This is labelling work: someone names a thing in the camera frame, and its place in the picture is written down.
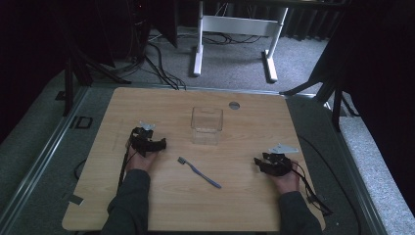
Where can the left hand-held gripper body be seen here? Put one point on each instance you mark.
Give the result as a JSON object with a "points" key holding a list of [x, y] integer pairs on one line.
{"points": [[143, 143]]}

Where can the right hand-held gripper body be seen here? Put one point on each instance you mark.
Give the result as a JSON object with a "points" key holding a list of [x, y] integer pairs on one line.
{"points": [[280, 163]]}

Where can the blue toothbrush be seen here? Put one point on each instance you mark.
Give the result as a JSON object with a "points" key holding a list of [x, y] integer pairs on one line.
{"points": [[199, 173]]}

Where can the clear plastic container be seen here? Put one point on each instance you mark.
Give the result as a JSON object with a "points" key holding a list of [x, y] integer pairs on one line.
{"points": [[207, 125]]}

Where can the person's left hand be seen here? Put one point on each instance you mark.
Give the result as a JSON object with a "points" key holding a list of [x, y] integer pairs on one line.
{"points": [[141, 160]]}

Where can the person's right hand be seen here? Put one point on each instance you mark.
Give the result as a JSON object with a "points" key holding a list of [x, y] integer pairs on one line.
{"points": [[287, 182]]}

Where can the black metal stand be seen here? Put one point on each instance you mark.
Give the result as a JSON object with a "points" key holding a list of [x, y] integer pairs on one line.
{"points": [[329, 91], [81, 75]]}

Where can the grey tape piece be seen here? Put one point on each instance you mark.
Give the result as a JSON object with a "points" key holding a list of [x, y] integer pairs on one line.
{"points": [[73, 198]]}

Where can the black rectangular bracket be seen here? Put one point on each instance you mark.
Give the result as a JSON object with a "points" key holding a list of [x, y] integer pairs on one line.
{"points": [[81, 122]]}

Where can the metal floor rail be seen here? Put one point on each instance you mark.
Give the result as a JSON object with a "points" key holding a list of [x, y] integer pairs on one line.
{"points": [[39, 160]]}

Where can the white desk frame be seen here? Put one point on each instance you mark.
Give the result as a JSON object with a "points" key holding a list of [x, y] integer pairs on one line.
{"points": [[235, 29]]}

